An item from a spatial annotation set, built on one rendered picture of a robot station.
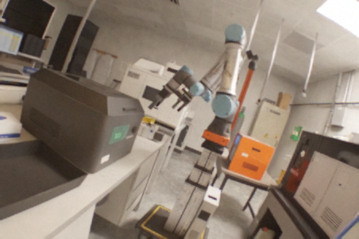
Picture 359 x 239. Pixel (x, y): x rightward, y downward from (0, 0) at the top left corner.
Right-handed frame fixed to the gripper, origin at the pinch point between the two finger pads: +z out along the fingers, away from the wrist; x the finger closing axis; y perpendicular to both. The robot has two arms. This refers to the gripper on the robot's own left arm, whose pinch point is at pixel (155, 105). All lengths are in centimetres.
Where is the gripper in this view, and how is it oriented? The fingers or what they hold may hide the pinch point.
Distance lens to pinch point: 124.5
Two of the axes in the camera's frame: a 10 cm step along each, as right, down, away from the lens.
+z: -6.8, 7.1, 2.1
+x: -1.8, 1.1, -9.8
